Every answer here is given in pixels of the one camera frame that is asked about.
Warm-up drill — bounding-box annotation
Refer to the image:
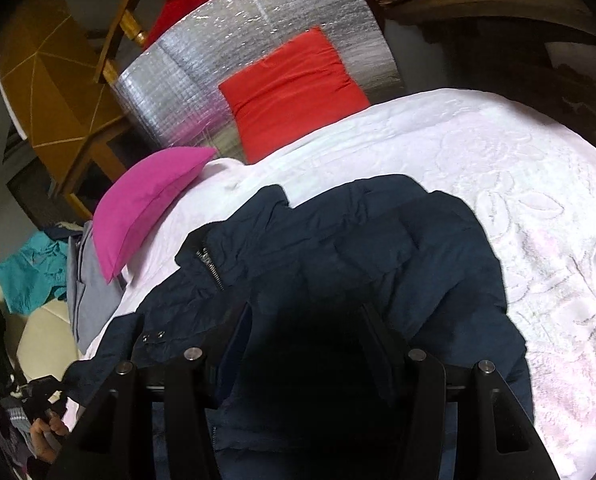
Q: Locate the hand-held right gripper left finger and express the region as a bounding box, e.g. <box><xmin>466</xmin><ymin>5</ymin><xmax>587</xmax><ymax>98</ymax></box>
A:
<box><xmin>48</xmin><ymin>304</ymin><xmax>253</xmax><ymax>480</ymax></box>

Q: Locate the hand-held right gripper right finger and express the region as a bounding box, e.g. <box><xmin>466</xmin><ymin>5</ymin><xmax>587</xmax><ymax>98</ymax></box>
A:
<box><xmin>360</xmin><ymin>304</ymin><xmax>561</xmax><ymax>480</ymax></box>

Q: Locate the navy blue puffer jacket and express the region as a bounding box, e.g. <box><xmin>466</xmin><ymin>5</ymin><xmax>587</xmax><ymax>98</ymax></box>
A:
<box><xmin>62</xmin><ymin>174</ymin><xmax>536</xmax><ymax>480</ymax></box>

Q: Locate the person's left hand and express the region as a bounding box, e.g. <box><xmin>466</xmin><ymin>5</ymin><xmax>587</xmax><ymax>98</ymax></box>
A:
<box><xmin>29</xmin><ymin>417</ymin><xmax>71</xmax><ymax>463</ymax></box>

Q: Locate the pale yellow cloth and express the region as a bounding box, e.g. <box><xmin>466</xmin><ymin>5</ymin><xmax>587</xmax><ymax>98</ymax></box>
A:
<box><xmin>0</xmin><ymin>280</ymin><xmax>78</xmax><ymax>376</ymax></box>

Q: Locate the grey cloth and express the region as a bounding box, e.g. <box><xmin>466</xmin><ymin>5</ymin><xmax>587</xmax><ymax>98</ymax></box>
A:
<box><xmin>66</xmin><ymin>220</ymin><xmax>128</xmax><ymax>361</ymax></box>

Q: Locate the teal cloth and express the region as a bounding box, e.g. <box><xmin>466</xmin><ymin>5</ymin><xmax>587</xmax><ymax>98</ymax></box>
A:
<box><xmin>0</xmin><ymin>230</ymin><xmax>86</xmax><ymax>316</ymax></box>

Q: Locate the magenta pink cloth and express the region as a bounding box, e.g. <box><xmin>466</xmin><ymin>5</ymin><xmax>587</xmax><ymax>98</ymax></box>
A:
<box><xmin>92</xmin><ymin>146</ymin><xmax>217</xmax><ymax>283</ymax></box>

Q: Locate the white embossed bedspread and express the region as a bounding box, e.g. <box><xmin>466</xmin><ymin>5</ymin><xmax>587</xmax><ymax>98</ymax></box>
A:
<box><xmin>60</xmin><ymin>87</ymin><xmax>596</xmax><ymax>480</ymax></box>

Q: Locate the yellow wooden table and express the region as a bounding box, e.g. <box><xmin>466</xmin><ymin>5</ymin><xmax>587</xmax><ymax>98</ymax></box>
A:
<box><xmin>0</xmin><ymin>0</ymin><xmax>133</xmax><ymax>221</ymax></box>

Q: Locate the wooden chair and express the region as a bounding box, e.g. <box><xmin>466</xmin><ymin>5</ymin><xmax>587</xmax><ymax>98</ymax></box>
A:
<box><xmin>92</xmin><ymin>0</ymin><xmax>179</xmax><ymax>86</ymax></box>

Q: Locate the silver foil mat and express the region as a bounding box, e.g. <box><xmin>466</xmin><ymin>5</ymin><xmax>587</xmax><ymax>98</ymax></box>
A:
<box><xmin>115</xmin><ymin>0</ymin><xmax>403</xmax><ymax>161</ymax></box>

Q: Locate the dark wooden shelf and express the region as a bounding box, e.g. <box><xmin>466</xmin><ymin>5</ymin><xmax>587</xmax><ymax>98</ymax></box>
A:
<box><xmin>383</xmin><ymin>0</ymin><xmax>596</xmax><ymax>51</ymax></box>

